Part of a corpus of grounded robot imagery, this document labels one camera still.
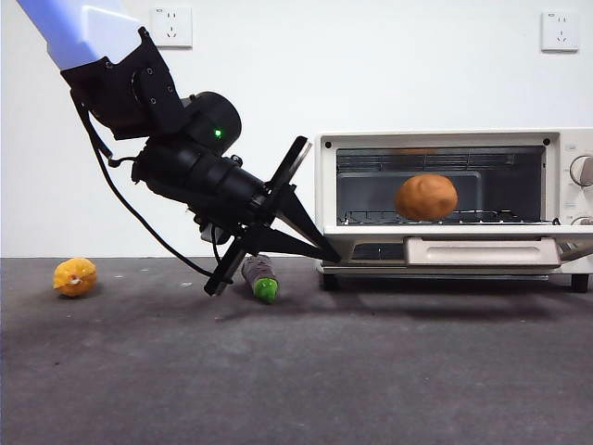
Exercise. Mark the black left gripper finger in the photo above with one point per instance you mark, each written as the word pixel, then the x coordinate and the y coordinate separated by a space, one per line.
pixel 301 218
pixel 282 245

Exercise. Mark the brown potato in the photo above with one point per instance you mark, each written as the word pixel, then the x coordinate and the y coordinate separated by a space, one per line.
pixel 426 197

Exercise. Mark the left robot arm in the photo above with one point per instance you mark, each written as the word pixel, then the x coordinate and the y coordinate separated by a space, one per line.
pixel 204 171

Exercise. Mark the cream Toshiba toaster oven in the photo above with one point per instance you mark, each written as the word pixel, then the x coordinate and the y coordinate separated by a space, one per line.
pixel 325 194

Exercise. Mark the purple toy eggplant green stem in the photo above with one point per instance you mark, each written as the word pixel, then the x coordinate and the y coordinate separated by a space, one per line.
pixel 266 289

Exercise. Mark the yellow bumpy toy fruit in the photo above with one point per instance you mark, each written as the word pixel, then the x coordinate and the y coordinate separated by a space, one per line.
pixel 74 278

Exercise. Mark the white wall socket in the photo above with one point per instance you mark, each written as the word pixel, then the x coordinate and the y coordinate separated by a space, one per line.
pixel 559 32
pixel 176 23

